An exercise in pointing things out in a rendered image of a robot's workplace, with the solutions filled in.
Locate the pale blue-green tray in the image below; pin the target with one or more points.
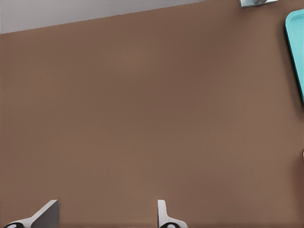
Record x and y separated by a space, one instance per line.
297 47

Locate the silver frame post foot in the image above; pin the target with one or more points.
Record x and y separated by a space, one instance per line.
255 2

